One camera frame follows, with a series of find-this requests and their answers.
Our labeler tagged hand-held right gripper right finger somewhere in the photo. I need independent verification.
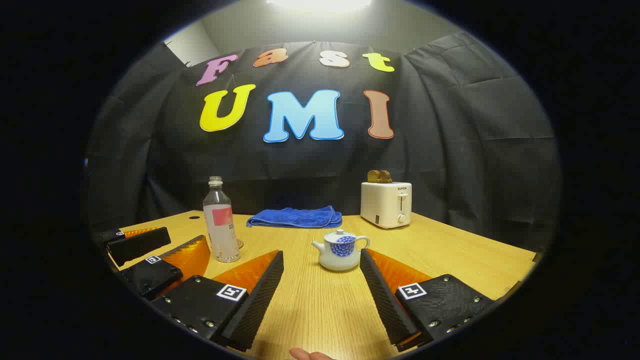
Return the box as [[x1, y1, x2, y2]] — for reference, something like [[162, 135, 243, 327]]
[[360, 248, 496, 352]]

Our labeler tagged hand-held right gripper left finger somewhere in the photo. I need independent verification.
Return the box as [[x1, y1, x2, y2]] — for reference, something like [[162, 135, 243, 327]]
[[151, 250, 285, 352]]

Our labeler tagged white blue-patterned teacup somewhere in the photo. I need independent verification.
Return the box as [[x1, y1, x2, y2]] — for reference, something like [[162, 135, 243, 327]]
[[311, 235, 371, 272]]

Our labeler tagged clear plastic water bottle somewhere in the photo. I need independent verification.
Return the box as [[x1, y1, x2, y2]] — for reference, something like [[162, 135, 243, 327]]
[[202, 176, 241, 263]]

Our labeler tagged blue folded towel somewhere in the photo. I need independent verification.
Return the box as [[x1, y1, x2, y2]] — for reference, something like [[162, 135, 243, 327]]
[[246, 205, 343, 229]]

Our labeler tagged white toaster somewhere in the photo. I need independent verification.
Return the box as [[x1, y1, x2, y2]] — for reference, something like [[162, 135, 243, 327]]
[[360, 181, 413, 230]]

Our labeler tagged black backdrop cloth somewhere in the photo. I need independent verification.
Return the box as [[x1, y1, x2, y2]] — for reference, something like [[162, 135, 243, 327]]
[[86, 32, 561, 251]]

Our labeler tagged ceiling light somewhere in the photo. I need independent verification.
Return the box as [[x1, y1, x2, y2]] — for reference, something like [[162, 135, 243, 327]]
[[265, 0, 373, 13]]

